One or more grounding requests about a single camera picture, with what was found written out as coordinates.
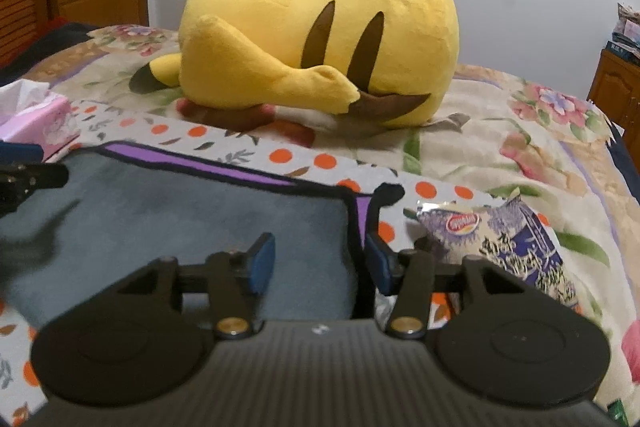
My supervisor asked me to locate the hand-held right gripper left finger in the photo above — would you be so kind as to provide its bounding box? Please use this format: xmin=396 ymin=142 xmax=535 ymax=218
xmin=115 ymin=232 xmax=277 ymax=341

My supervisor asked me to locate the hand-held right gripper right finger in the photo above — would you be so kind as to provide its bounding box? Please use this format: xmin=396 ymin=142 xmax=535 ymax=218
xmin=365 ymin=232 xmax=527 ymax=341

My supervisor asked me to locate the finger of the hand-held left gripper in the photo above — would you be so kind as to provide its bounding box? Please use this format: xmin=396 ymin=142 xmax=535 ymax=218
xmin=0 ymin=141 xmax=45 ymax=165
xmin=0 ymin=162 xmax=69 ymax=214

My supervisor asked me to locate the grey towel with purple trim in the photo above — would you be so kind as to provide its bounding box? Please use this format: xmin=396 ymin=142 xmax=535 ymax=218
xmin=0 ymin=139 xmax=407 ymax=329

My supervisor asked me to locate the pink tissue box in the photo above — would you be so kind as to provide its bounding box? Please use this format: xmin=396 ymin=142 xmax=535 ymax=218
xmin=0 ymin=79 xmax=82 ymax=164

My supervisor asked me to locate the dark blue cloth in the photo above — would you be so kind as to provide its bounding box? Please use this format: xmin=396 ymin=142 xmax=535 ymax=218
xmin=0 ymin=18 xmax=99 ymax=71

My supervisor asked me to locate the purple and white snack packet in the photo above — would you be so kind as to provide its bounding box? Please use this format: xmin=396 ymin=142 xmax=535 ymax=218
xmin=375 ymin=195 xmax=582 ymax=326

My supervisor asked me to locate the floral bed sheet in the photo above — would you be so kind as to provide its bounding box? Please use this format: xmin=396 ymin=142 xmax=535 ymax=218
xmin=0 ymin=23 xmax=640 ymax=427

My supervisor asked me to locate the yellow plush toy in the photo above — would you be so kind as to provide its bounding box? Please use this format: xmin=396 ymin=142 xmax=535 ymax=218
xmin=128 ymin=0 xmax=461 ymax=130

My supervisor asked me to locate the wooden cabinet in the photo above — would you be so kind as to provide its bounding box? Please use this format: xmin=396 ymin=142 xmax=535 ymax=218
xmin=586 ymin=49 xmax=640 ymax=139

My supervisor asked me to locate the pile of books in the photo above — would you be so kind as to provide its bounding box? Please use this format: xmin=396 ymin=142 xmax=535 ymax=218
xmin=604 ymin=1 xmax=640 ymax=68

